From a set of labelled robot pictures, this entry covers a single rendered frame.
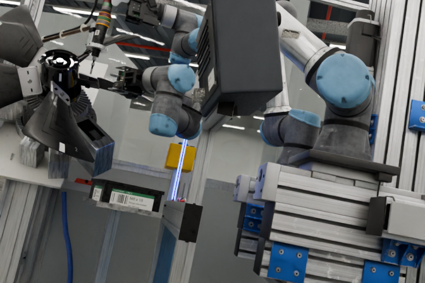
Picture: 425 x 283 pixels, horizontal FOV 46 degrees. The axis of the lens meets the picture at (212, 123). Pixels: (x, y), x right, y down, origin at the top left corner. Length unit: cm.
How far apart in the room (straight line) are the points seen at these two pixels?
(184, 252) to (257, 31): 50
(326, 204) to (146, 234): 126
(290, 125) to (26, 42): 95
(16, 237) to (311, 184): 99
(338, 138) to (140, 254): 133
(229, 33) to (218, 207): 158
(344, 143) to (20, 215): 106
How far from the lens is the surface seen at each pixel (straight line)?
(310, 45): 122
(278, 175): 121
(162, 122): 129
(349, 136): 127
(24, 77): 167
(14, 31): 185
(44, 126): 145
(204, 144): 110
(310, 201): 122
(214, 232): 236
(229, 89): 83
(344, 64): 117
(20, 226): 177
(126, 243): 234
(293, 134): 176
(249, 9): 88
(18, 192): 176
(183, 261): 110
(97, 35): 170
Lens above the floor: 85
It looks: 10 degrees up
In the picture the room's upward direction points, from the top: 11 degrees clockwise
